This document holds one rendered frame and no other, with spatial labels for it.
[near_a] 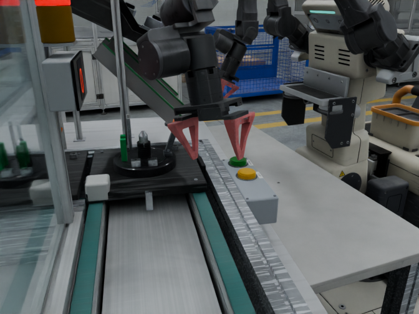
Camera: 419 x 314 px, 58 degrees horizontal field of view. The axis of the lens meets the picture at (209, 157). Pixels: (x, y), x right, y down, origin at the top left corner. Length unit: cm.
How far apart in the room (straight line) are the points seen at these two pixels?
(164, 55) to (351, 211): 59
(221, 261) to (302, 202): 41
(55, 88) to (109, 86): 430
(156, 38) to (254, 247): 35
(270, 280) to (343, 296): 107
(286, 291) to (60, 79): 42
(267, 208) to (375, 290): 98
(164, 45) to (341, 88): 78
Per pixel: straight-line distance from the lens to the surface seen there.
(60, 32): 60
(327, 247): 82
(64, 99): 58
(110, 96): 489
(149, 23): 123
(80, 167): 90
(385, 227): 93
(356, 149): 135
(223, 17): 1004
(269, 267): 59
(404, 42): 114
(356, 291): 165
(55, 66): 57
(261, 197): 76
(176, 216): 77
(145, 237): 72
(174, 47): 58
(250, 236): 65
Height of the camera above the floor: 132
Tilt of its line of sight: 23 degrees down
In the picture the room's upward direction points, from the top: straight up
